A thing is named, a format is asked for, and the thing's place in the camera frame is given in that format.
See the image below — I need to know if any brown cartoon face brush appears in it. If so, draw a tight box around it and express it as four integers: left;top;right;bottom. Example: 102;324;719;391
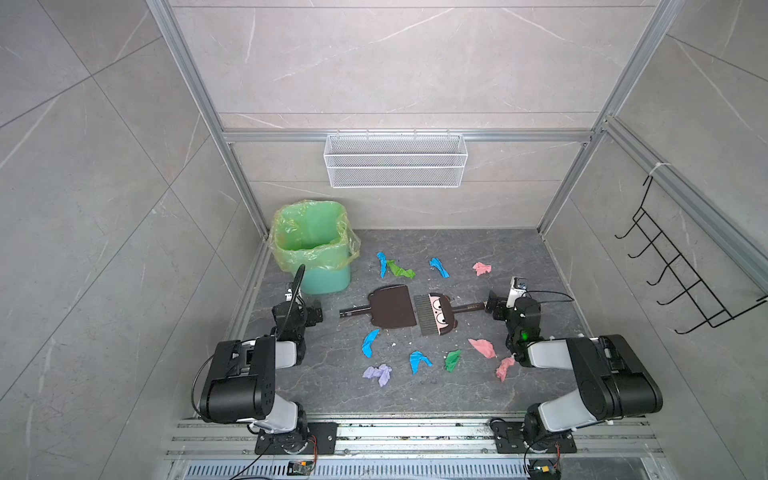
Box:
413;293;485;336

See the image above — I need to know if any dark brown dustpan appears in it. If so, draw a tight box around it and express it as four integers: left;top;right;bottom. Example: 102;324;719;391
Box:
339;284;417;329

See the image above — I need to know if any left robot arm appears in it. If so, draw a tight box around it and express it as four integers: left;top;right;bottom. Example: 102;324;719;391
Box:
191;265;323;442

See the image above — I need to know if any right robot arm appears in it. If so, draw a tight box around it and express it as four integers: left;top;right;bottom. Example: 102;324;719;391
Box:
485;292;663;452

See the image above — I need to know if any pink paper scrap middle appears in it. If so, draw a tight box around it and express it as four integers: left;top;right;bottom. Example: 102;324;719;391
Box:
469;339;497;359

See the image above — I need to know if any pink paper scrap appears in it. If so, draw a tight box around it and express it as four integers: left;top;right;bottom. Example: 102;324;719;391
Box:
495;356;516;382
472;262;492;276
469;339;497;359

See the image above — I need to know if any pink paper scrap near right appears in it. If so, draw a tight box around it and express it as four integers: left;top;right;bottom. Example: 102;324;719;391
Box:
495;356;516;382

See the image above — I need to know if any pink paper scrap far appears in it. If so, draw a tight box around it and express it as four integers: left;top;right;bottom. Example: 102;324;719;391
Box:
472;262;492;276

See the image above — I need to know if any dark green paper scrap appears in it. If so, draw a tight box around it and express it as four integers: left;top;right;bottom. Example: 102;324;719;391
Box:
444;350;462;372

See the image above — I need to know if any blue paper scrap near dustpan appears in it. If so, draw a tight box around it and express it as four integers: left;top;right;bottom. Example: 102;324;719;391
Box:
361;329;380;359

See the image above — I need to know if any green plastic trash bin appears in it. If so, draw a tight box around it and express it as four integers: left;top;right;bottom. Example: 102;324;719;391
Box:
272;200;354;296

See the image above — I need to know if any yellow-green bin liner bag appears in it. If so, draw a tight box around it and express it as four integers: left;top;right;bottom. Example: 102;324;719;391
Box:
268;199;362;275

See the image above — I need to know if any blue paper scrap far middle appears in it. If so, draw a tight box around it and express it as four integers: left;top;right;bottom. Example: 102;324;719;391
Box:
429;257;450;279

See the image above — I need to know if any purple paper scrap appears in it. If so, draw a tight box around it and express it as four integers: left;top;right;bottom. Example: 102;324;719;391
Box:
362;364;392;387

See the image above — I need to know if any blue paper scrap near middle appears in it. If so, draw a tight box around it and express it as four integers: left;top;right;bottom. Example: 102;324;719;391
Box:
409;351;433;375

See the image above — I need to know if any blue paper scrap far left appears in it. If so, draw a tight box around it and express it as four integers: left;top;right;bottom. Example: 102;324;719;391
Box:
376;252;388;278

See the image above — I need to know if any lime green paper scrap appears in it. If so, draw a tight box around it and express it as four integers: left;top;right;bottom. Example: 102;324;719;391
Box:
386;260;415;279

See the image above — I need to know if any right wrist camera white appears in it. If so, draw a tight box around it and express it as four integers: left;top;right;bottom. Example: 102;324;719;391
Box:
506;276;528;308

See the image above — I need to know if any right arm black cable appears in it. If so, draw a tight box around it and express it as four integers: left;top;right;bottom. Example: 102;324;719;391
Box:
523;290;576;304

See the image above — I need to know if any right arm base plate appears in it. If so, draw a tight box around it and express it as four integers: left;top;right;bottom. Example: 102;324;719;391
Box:
488;418;577;454

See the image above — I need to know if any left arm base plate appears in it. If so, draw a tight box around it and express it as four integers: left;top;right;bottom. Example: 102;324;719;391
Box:
254;422;339;455

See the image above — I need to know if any white wire mesh basket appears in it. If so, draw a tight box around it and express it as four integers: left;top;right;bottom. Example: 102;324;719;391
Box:
323;133;468;189

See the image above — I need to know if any aluminium rail front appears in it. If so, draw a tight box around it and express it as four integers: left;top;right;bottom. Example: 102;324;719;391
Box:
160;413;664;460

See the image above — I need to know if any black wire hook rack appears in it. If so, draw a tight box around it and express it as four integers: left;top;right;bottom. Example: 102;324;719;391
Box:
614;175;767;336

